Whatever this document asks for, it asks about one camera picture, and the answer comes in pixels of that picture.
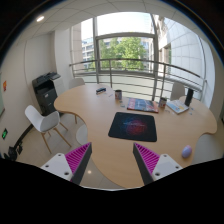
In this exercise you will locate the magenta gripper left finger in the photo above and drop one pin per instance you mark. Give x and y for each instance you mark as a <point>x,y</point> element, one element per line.
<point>70,166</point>

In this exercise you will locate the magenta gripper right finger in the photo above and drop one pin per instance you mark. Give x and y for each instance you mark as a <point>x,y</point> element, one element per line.
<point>153,166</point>

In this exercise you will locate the lilac computer mouse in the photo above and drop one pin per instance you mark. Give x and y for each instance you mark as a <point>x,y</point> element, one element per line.
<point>186,152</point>

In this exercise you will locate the black mouse pad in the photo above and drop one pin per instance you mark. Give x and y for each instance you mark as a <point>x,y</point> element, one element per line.
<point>135,127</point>

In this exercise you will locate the white chair wooden legs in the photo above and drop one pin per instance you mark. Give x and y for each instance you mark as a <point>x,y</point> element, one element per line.
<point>44,124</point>

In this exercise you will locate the black floor equipment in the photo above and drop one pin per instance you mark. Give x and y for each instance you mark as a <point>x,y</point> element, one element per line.
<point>13,152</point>

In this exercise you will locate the patterned cup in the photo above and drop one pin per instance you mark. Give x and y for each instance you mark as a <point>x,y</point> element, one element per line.
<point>162,102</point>

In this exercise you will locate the red and blue book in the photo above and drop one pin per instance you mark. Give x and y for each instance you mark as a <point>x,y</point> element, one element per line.
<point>142,105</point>

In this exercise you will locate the light blue book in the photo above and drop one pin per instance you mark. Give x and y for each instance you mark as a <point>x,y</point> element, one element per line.
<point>177,106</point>

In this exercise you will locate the green exit sign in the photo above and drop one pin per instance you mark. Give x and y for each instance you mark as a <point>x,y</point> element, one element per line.
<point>4,134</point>

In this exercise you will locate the black upright speaker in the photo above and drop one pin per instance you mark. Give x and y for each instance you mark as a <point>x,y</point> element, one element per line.
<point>189,97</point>

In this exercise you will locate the white chair right back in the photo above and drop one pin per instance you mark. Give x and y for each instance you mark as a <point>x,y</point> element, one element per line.
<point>178,91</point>

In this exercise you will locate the dark mug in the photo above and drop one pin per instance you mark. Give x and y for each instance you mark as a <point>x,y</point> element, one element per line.
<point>118,94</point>

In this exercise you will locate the small dark box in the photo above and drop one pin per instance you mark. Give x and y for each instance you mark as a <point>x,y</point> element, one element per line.
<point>100,90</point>

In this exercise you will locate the white chair behind table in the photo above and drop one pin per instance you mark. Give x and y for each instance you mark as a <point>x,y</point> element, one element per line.
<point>76,82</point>

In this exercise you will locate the black office printer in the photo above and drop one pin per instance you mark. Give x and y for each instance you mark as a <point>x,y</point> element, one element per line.
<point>47,88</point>

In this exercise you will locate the metal balcony railing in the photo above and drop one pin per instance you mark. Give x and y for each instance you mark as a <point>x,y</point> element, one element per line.
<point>139,77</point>

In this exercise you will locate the round ceiling light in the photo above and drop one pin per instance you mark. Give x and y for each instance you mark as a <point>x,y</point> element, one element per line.
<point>40,18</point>

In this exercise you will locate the orange wall sticker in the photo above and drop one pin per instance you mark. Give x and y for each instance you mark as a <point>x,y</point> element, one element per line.
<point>4,85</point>

